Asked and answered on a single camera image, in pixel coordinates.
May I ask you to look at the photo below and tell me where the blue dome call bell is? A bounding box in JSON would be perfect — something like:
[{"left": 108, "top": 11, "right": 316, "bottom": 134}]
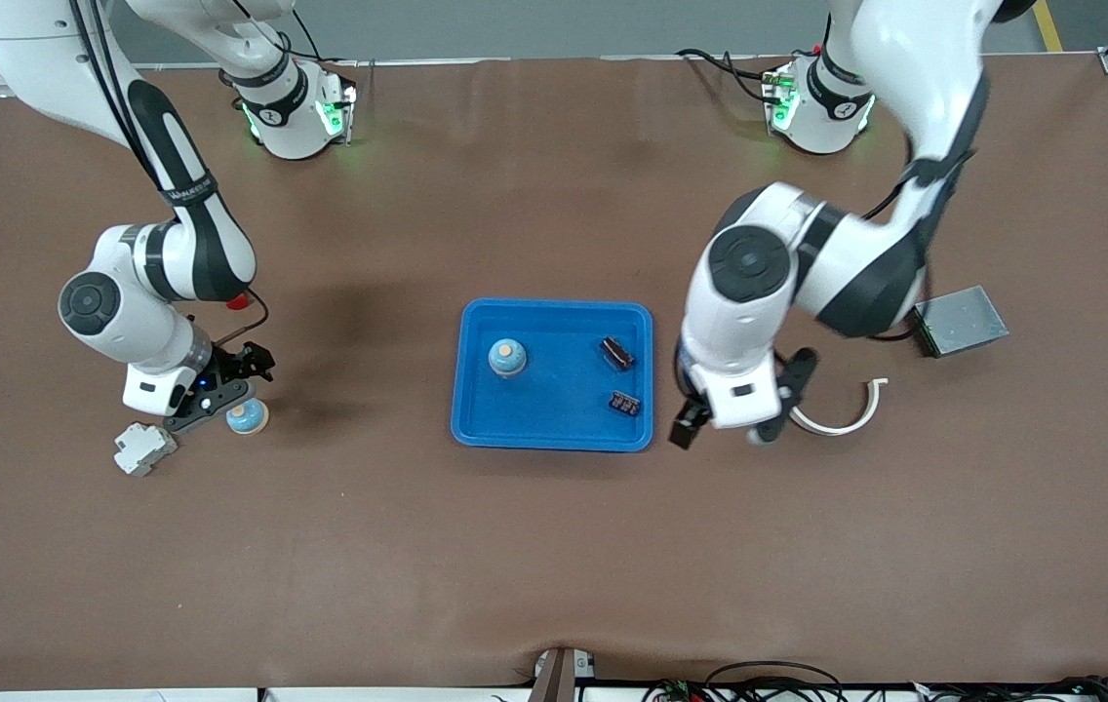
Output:
[
  {"left": 488, "top": 337, "right": 529, "bottom": 378},
  {"left": 226, "top": 400, "right": 270, "bottom": 436}
]

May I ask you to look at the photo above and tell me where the tangled black cable bundle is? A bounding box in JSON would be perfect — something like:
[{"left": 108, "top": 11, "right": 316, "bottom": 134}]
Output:
[{"left": 642, "top": 661, "right": 1108, "bottom": 702}]

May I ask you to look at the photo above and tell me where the black left arm base cable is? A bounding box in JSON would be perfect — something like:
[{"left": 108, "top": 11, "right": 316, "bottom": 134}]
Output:
[{"left": 676, "top": 47, "right": 779, "bottom": 103}]

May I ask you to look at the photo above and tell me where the table cover sheet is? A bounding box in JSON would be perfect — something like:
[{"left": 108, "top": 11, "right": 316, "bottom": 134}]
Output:
[{"left": 0, "top": 54, "right": 1108, "bottom": 688}]

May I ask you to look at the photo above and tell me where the white curved pipe clamp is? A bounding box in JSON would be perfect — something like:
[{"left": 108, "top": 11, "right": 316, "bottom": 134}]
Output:
[{"left": 790, "top": 377, "right": 890, "bottom": 437}]

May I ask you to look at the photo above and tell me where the grey table edge clamp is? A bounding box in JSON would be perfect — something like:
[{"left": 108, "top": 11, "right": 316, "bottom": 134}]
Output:
[{"left": 527, "top": 646, "right": 599, "bottom": 702}]

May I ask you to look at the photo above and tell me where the white circuit breaker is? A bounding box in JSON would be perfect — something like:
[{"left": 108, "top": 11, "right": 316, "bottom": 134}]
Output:
[{"left": 113, "top": 421, "right": 178, "bottom": 478}]

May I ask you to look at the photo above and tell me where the grey metal box module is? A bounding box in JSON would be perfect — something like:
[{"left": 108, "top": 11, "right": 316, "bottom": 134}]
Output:
[{"left": 910, "top": 285, "right": 1010, "bottom": 359}]

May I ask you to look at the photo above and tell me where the blue plastic tray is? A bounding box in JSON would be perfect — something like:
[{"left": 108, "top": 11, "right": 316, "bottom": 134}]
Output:
[{"left": 450, "top": 298, "right": 654, "bottom": 453}]

